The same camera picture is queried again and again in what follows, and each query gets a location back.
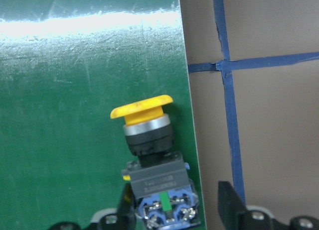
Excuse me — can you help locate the green conveyor belt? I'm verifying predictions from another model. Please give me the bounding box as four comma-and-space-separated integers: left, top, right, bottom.
0, 0, 201, 230

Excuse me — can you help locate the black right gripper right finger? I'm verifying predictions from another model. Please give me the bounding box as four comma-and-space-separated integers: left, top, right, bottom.
218, 181, 248, 230

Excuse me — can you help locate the yellow push button switch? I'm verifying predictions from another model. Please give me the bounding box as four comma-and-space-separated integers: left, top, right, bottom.
110, 95, 201, 230

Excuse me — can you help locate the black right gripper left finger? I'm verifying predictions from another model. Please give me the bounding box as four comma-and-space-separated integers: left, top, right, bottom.
116, 183, 137, 230

